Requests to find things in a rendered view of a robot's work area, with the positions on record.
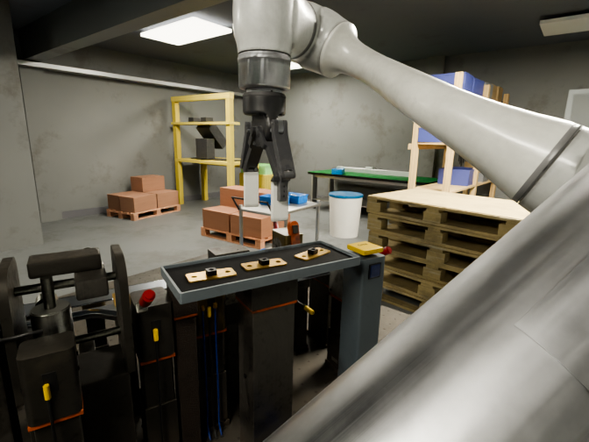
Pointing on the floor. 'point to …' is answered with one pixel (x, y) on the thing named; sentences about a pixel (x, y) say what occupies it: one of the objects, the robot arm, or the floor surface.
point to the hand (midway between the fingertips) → (264, 207)
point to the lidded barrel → (344, 213)
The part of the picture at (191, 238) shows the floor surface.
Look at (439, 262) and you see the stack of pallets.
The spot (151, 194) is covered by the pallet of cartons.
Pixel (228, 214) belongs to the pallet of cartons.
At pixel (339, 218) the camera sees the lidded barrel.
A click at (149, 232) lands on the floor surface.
